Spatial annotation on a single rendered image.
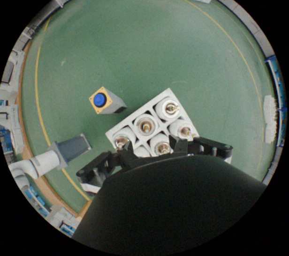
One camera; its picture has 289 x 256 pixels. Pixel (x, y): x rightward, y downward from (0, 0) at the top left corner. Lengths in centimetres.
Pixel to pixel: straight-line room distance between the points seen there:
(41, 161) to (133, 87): 69
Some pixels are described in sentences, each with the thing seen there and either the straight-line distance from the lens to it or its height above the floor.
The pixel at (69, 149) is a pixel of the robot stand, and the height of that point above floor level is 21.
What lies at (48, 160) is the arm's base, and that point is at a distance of 55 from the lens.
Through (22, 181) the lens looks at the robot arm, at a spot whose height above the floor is 58.
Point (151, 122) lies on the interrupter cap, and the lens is 36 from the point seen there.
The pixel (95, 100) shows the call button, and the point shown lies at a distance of 32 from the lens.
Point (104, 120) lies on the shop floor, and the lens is 67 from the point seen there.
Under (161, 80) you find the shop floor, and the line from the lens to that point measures 66.
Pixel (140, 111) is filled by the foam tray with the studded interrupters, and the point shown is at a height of 18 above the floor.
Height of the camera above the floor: 61
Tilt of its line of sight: 90 degrees down
